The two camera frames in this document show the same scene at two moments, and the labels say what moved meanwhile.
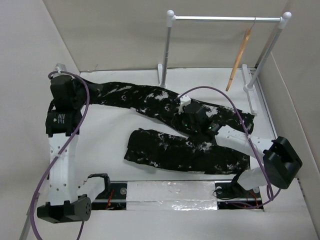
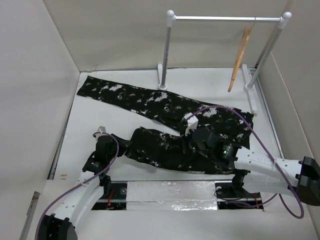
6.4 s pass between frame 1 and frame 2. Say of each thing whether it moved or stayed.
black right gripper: moved
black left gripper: moved
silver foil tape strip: stayed
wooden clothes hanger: stayed
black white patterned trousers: stayed
